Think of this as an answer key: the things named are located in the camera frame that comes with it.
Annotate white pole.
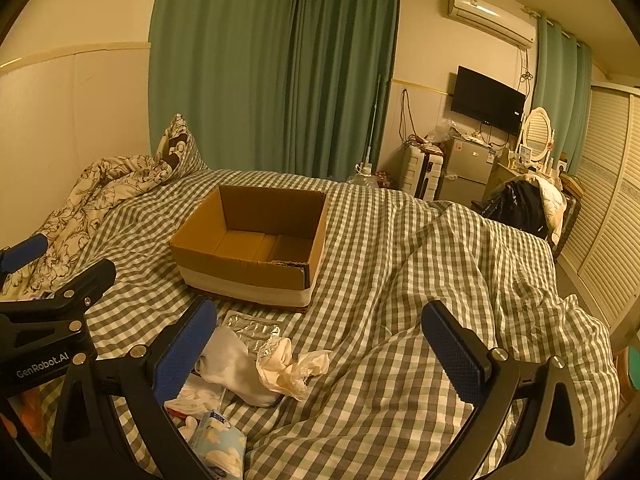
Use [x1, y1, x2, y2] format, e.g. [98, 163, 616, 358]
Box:
[361, 74, 383, 176]

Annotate white louvred wardrobe doors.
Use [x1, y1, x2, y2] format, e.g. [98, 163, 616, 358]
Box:
[557, 82, 640, 351]

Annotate white cloth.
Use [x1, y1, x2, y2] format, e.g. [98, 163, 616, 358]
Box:
[195, 327, 283, 407]

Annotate narrow green curtain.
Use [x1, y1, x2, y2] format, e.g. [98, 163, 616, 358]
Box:
[532, 10, 593, 176]

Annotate wide green curtain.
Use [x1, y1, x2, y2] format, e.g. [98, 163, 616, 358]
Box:
[148, 0, 402, 181]

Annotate green checked blanket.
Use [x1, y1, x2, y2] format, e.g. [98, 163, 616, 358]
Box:
[30, 167, 621, 480]

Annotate cream padded garment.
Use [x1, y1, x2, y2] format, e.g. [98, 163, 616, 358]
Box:
[537, 175, 566, 242]

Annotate checked pillow with brown print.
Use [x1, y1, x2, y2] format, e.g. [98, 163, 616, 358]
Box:
[155, 114, 211, 176]

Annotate black flat television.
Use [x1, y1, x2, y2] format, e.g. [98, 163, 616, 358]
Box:
[451, 65, 527, 136]

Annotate blue tissue packet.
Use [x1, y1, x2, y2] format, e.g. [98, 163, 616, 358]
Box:
[190, 410, 248, 479]

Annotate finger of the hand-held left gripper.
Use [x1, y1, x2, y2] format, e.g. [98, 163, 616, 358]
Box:
[0, 258, 117, 333]
[0, 234, 49, 281]

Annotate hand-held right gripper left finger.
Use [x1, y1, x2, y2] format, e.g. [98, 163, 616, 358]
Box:
[50, 295, 221, 480]

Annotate oval white vanity mirror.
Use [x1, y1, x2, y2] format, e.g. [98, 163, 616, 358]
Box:
[520, 106, 555, 161]

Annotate brown cardboard box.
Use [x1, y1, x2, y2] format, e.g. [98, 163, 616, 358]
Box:
[169, 185, 329, 315]

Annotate white air conditioner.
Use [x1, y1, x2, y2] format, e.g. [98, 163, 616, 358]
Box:
[441, 0, 537, 50]

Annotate silver foil packet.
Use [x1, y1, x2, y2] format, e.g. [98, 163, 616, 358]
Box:
[218, 310, 281, 344]

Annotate floral cream quilt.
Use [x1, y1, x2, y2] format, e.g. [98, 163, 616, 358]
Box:
[0, 155, 173, 301]

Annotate white ribbed suitcase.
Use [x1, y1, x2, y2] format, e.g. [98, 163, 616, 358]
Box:
[401, 144, 445, 200]

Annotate clear plastic bag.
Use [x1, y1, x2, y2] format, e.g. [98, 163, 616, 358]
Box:
[425, 119, 458, 144]

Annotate hanging wall cable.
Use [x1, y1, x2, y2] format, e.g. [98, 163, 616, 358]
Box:
[400, 89, 417, 144]

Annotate black jacket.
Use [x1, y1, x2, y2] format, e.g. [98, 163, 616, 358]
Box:
[482, 179, 551, 241]

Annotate silver small fridge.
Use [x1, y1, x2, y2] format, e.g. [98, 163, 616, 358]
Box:
[439, 136, 498, 206]

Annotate white and red plastic bag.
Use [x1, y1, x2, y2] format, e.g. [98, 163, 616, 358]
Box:
[164, 375, 226, 421]

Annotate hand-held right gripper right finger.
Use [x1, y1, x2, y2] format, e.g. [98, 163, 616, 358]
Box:
[421, 301, 590, 480]

